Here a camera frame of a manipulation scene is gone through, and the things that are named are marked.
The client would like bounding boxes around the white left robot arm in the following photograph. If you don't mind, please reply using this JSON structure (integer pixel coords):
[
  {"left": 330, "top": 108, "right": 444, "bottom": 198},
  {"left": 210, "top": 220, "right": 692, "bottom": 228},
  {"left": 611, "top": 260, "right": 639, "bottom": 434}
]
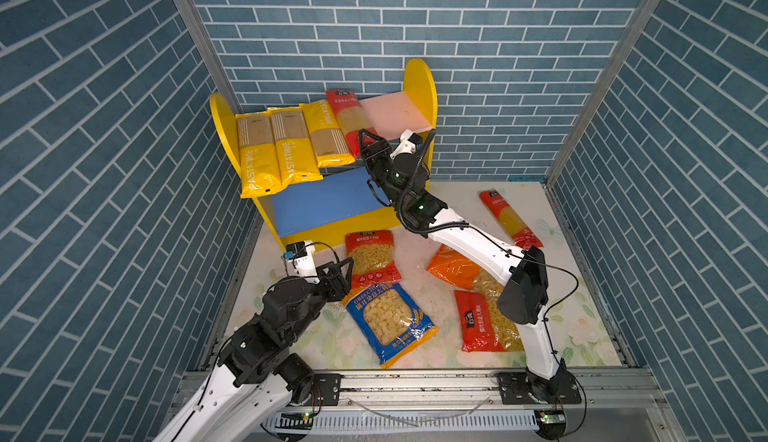
[{"left": 155, "top": 258, "right": 354, "bottom": 441}]

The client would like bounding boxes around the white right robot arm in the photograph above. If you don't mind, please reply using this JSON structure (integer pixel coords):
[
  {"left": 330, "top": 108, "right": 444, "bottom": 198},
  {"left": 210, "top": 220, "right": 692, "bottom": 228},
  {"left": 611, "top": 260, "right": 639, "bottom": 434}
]
[{"left": 357, "top": 129, "right": 578, "bottom": 404}]

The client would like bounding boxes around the red fusilli bag lower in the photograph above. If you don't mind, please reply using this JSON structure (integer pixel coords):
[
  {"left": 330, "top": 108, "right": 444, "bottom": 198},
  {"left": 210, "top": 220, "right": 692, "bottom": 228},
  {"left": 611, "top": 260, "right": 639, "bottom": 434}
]
[{"left": 454, "top": 290, "right": 524, "bottom": 352}]

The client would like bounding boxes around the yellow shelf with coloured boards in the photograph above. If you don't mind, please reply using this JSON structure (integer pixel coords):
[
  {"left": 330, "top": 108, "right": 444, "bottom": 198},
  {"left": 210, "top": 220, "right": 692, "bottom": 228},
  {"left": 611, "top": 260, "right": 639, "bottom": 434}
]
[{"left": 209, "top": 60, "right": 438, "bottom": 247}]

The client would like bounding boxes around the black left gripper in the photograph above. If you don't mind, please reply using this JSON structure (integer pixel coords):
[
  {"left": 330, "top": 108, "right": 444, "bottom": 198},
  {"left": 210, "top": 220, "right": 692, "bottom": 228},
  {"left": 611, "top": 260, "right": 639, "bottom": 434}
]
[{"left": 284, "top": 256, "right": 356, "bottom": 346}]

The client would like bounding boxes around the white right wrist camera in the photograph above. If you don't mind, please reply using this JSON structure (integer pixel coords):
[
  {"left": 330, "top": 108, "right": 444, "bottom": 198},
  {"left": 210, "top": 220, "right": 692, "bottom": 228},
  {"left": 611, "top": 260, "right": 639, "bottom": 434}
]
[{"left": 390, "top": 129, "right": 423, "bottom": 159}]

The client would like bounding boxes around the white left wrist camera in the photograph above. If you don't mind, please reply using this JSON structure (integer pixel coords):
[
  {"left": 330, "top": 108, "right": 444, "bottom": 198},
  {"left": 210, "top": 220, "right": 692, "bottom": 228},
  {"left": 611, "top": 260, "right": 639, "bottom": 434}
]
[{"left": 282, "top": 240, "right": 319, "bottom": 283}]

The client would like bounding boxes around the red macaroni bag upper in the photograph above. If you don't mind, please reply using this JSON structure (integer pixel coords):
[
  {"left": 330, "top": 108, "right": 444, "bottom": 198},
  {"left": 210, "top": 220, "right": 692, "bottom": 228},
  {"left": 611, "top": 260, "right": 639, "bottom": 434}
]
[{"left": 345, "top": 230, "right": 402, "bottom": 291}]

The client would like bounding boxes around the floral table mat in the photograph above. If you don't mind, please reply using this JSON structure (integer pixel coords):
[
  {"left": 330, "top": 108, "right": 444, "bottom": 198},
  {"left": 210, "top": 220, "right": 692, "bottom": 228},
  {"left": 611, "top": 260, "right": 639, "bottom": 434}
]
[{"left": 224, "top": 181, "right": 624, "bottom": 370}]

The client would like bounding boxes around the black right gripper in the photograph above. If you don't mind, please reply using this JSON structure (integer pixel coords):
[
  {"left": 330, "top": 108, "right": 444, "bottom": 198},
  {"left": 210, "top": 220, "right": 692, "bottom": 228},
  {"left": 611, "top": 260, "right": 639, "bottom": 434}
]
[{"left": 363, "top": 128, "right": 408, "bottom": 212}]

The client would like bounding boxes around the blue shell pasta bag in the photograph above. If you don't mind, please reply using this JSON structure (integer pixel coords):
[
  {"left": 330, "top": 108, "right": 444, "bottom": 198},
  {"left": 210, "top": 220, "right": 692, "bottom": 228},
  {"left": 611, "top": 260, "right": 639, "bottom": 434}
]
[{"left": 342, "top": 282, "right": 438, "bottom": 369}]

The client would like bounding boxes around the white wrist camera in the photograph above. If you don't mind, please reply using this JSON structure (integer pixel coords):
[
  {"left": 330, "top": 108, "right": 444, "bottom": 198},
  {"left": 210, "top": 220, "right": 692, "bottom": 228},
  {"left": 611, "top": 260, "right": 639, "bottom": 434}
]
[
  {"left": 390, "top": 129, "right": 423, "bottom": 159},
  {"left": 282, "top": 240, "right": 319, "bottom": 283}
]

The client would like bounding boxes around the red labelled spaghetti bag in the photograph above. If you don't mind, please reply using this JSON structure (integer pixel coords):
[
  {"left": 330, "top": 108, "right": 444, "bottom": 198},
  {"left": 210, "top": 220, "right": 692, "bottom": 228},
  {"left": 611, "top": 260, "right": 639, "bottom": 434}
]
[{"left": 326, "top": 90, "right": 377, "bottom": 158}]

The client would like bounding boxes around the metal base rail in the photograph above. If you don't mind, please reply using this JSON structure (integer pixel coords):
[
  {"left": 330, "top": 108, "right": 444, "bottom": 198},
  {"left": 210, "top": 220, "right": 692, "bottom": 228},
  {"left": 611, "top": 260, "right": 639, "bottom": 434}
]
[{"left": 179, "top": 366, "right": 667, "bottom": 437}]

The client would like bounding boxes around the orange macaroni bag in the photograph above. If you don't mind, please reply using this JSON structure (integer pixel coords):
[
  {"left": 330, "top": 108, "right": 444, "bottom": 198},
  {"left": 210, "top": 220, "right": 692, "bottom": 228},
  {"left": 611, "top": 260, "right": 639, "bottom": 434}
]
[{"left": 427, "top": 245, "right": 504, "bottom": 300}]

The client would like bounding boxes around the yellow Pastatime spaghetti bag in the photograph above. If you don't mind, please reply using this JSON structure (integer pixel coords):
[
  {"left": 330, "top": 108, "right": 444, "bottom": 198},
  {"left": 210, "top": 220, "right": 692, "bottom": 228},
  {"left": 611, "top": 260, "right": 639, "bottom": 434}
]
[
  {"left": 269, "top": 110, "right": 323, "bottom": 186},
  {"left": 237, "top": 113, "right": 285, "bottom": 199}
]

